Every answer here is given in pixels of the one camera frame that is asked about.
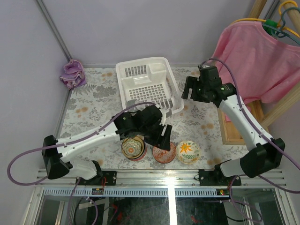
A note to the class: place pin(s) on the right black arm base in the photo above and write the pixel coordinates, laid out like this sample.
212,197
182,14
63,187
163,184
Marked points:
216,178

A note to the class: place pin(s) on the white plastic dish rack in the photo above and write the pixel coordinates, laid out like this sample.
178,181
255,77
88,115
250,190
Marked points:
149,80

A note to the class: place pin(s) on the scalloped green orange bowl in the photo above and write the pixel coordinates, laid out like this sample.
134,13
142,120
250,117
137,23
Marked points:
131,147

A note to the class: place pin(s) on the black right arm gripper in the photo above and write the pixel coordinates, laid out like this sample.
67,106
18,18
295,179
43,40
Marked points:
192,82

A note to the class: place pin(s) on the wooden clothes rack frame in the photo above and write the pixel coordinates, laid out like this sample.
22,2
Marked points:
269,93

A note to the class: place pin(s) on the green clothes hanger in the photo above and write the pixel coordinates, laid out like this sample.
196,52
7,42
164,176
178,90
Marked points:
278,30

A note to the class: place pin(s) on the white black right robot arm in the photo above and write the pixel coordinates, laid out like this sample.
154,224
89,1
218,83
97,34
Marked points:
264,152

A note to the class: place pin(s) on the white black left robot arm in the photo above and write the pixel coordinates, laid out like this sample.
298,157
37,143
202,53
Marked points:
61,155

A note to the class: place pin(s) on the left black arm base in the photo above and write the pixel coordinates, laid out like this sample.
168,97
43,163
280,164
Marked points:
102,178

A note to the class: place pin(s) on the floral table mat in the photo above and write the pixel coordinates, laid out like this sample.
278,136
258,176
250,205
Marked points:
96,102

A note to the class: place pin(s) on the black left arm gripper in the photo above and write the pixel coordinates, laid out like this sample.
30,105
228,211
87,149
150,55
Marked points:
161,130

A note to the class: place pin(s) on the pink t-shirt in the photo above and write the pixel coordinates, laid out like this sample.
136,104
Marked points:
255,61

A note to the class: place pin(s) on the red patterned ceramic bowl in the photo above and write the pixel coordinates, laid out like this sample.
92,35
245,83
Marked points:
164,156

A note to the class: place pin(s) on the tan bowl under scalloped bowl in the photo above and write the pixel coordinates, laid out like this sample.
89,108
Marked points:
138,152

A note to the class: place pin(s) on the yellow clothes hanger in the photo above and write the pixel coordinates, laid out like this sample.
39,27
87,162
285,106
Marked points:
263,20

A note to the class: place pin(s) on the crumpled purple cloth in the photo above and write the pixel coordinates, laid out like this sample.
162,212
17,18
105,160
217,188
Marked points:
74,75

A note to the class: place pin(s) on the aluminium rail frame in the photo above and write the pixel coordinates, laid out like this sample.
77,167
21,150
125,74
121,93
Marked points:
147,182

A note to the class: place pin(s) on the yellow flower ceramic bowl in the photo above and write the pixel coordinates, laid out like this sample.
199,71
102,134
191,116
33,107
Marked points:
188,152

